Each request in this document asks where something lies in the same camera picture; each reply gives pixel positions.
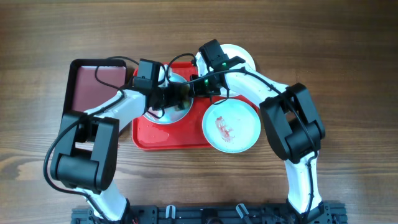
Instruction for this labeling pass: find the light blue plate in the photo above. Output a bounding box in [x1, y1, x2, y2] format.
[144, 70, 193, 125]
[202, 99, 261, 154]

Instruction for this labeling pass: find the white plate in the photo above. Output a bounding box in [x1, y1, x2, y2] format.
[195, 44, 256, 98]

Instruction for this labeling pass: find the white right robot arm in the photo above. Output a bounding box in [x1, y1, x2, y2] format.
[190, 65, 325, 218]

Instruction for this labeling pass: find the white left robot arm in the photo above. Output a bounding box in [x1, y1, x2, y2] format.
[43, 84, 190, 223]

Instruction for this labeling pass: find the red plastic tray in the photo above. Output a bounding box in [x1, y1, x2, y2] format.
[131, 62, 259, 151]

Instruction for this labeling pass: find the black water tray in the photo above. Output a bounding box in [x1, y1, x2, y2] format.
[62, 59, 127, 114]

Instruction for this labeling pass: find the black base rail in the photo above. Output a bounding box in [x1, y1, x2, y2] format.
[70, 202, 348, 224]

